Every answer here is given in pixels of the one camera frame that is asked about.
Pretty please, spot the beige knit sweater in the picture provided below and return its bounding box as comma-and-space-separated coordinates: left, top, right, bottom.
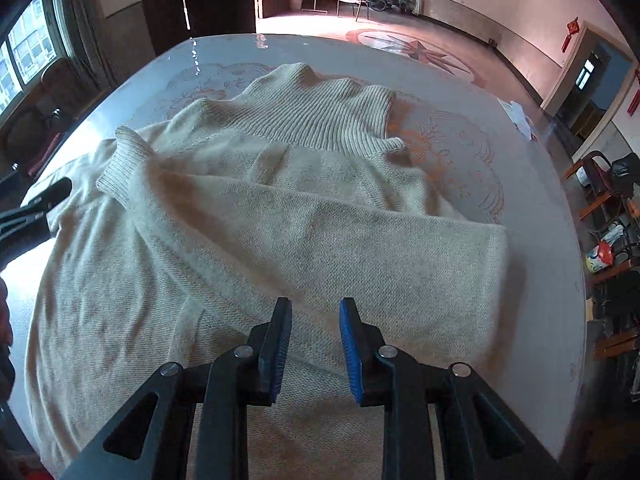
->
25, 64, 508, 479

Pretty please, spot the colourful snack bag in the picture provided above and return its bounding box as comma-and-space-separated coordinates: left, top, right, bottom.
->
585, 240, 614, 274

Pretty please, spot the wooden shelf rack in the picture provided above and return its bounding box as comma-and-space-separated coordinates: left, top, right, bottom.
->
565, 151, 639, 361

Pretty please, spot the white paper sheet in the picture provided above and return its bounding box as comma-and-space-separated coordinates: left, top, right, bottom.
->
498, 100, 538, 142

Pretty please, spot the black bicycle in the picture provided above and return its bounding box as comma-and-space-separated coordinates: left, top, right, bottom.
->
366, 0, 416, 14

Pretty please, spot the red Chinese knot ornament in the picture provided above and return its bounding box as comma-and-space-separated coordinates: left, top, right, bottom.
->
561, 18, 580, 53

